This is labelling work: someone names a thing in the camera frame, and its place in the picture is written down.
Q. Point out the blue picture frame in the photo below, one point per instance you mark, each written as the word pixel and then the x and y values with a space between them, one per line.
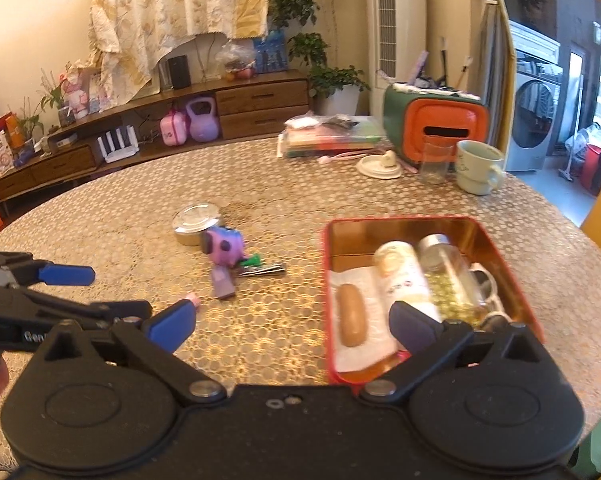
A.
pixel 270 52

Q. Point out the round metal tin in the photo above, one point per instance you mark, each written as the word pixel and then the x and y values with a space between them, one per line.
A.
pixel 195 220

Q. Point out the packaged sausage bread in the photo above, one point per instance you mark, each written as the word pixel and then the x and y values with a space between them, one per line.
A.
pixel 353 315

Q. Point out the potted green plant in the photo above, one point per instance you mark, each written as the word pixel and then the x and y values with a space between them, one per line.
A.
pixel 293 2

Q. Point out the small green charm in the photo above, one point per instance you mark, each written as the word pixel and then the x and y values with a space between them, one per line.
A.
pixel 251 261

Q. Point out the wooden media cabinet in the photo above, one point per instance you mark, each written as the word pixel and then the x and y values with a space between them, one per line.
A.
pixel 260 105

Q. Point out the glass jar of gold beads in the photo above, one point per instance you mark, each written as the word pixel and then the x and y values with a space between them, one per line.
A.
pixel 450 285

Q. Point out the black speaker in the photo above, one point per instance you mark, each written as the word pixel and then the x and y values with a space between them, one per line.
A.
pixel 179 72

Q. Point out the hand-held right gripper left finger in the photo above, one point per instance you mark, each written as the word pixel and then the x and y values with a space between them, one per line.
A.
pixel 173 325

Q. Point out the white sunglasses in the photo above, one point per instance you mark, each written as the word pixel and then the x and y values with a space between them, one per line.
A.
pixel 483 287

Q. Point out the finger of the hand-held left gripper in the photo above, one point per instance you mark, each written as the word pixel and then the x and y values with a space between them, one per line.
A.
pixel 68 276
pixel 80 312

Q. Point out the purple kettlebell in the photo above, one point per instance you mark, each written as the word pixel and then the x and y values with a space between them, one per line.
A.
pixel 203 125

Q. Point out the pale green cup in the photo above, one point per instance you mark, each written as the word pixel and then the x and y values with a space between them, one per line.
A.
pixel 475 170

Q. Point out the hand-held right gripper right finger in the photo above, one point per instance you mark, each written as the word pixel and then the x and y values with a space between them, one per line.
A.
pixel 410 327

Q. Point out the white washing machine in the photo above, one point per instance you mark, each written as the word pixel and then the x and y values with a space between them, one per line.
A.
pixel 533 110

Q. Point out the white plastic bag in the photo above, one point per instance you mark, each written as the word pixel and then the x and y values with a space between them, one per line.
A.
pixel 303 123

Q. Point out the white tower air conditioner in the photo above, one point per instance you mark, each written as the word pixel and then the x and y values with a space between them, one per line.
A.
pixel 398 25

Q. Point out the pink plush doll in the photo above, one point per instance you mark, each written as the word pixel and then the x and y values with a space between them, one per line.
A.
pixel 75 95

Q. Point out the metal nail clipper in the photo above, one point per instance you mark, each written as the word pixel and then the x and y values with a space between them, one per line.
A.
pixel 265 271

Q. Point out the white router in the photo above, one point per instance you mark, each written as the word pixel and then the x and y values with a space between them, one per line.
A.
pixel 118 147

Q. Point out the red tin box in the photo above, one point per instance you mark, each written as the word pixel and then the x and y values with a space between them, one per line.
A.
pixel 360 232

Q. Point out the dark plastic bag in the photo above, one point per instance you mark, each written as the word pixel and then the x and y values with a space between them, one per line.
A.
pixel 338 122

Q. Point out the pink pen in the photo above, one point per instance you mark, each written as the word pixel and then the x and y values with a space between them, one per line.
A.
pixel 345 157

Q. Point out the green and orange tissue box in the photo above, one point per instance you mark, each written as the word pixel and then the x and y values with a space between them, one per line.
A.
pixel 405 120

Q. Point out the white lid dish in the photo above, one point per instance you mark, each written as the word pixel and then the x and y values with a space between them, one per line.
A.
pixel 375 167

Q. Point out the pale green chair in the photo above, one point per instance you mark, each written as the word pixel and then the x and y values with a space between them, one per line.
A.
pixel 600 440

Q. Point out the purple round toy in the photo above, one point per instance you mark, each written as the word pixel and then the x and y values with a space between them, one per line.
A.
pixel 225 247

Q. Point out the small purple case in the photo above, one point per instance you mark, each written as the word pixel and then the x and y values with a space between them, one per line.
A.
pixel 223 285

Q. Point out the white stick appliance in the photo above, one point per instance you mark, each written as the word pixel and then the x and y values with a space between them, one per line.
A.
pixel 573 152

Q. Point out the red bin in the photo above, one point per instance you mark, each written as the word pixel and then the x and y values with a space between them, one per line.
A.
pixel 595 170

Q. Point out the plastic bag of fruit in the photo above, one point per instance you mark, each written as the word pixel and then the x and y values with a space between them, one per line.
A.
pixel 235 62

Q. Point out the stack of books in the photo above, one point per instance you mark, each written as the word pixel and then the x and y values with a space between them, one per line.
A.
pixel 330 142

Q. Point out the small pink case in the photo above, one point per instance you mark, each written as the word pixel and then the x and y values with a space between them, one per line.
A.
pixel 174 130

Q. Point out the white bottle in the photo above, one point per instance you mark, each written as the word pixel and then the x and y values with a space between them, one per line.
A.
pixel 405 280

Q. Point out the clear drinking glass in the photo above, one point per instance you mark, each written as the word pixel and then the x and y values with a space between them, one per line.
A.
pixel 435 162

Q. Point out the orange gift bag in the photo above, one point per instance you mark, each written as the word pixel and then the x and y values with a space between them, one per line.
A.
pixel 14 130

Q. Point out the floral cloth cover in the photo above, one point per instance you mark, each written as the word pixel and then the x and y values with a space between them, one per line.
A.
pixel 170 5

